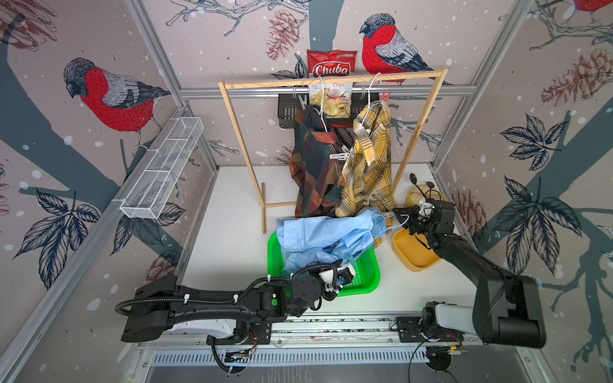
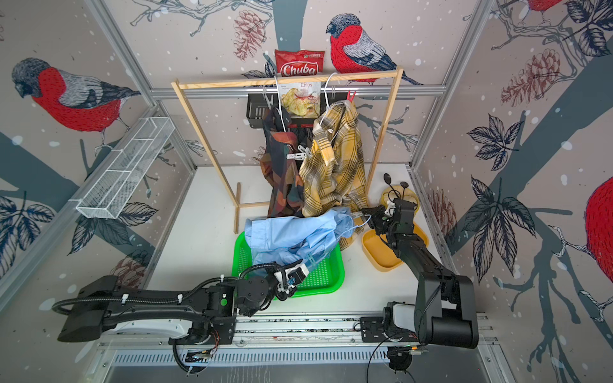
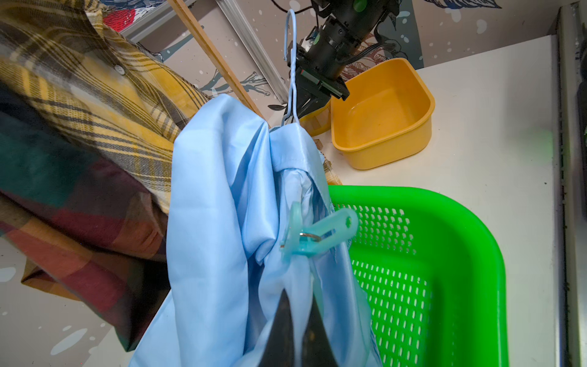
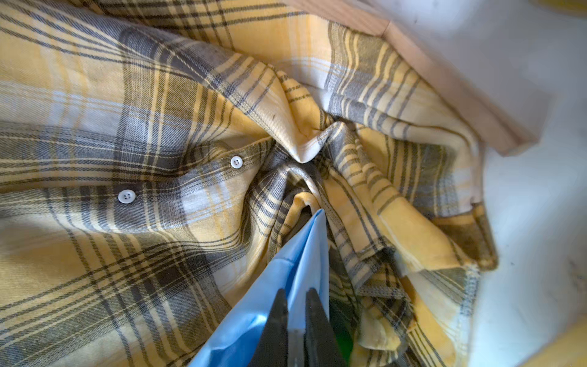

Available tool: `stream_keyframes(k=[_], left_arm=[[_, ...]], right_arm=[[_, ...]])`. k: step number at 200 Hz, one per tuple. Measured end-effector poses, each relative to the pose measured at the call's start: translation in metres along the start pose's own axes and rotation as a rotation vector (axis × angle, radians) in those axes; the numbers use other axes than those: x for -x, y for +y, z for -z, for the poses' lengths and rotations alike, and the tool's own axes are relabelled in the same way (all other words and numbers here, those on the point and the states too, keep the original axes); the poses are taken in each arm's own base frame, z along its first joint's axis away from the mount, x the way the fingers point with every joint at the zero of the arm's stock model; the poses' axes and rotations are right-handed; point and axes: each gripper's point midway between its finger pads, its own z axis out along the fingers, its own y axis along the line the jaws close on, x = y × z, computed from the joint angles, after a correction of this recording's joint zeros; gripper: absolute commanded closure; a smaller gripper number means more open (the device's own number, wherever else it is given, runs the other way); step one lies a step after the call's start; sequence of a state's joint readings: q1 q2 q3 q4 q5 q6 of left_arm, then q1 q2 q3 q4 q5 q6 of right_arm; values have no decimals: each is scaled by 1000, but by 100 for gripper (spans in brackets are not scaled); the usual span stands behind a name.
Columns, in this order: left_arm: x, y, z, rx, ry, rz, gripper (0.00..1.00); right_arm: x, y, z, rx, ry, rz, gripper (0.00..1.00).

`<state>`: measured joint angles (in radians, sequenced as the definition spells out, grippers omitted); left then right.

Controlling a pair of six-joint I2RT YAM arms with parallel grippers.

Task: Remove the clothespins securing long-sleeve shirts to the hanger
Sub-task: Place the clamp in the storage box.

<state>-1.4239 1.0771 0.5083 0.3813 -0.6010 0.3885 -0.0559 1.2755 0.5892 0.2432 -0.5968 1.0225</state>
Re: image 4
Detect green perforated plastic tray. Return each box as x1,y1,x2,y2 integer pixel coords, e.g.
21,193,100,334
330,301,354,366

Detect yellow plaid flannel shirt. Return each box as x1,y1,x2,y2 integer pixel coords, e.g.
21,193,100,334
1,1,497,366

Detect wooden clothes rack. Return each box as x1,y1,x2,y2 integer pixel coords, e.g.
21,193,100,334
285,0,538,157

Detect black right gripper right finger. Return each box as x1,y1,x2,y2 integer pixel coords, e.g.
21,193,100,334
304,288,346,367

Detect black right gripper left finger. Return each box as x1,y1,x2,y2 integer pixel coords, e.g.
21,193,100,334
249,288,288,367

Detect yellow plastic tray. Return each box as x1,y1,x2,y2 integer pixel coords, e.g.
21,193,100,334
522,317,587,367

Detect light blue long-sleeve shirt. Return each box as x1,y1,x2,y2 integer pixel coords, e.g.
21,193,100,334
189,209,330,366

